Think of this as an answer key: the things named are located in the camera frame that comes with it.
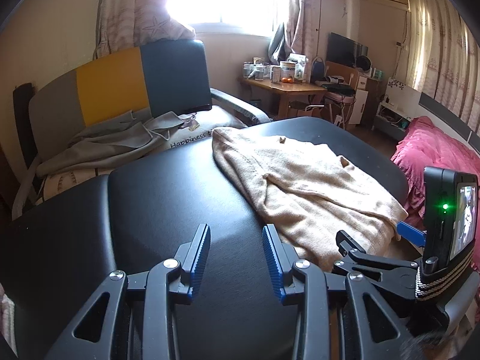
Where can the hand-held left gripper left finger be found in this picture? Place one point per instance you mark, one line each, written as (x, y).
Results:
(198, 262)

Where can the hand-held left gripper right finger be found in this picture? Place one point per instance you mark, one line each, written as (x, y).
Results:
(272, 262)

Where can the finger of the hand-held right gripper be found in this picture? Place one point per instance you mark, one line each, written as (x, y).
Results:
(382, 273)
(410, 233)

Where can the beige knitted sweater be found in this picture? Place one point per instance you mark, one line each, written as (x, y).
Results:
(300, 187)

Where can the pink bedspread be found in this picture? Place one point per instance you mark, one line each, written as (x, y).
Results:
(431, 150)

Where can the white and black headboard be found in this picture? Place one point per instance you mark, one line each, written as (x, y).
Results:
(442, 108)

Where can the printed seat cushion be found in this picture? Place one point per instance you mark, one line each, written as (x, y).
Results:
(204, 123)

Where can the white cabinet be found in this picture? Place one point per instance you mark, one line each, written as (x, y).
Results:
(360, 97)

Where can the grey cloth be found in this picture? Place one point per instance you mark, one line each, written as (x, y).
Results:
(105, 142)

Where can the wooden desk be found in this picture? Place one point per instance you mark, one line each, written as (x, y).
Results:
(296, 90)

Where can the wooden chair with pink seat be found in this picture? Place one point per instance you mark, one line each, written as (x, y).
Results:
(339, 73)

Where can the patterned curtain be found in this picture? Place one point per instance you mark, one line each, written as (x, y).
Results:
(303, 15)
(442, 45)
(127, 7)

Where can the oranges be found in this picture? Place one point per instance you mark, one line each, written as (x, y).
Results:
(287, 80)

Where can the group of bottles and jars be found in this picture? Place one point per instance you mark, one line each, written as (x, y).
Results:
(287, 68)

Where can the black monitor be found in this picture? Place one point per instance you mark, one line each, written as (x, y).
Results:
(341, 48)

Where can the grey yellow blue armchair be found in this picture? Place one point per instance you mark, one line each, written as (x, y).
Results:
(112, 82)

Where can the white air conditioner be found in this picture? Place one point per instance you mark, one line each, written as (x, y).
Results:
(386, 0)

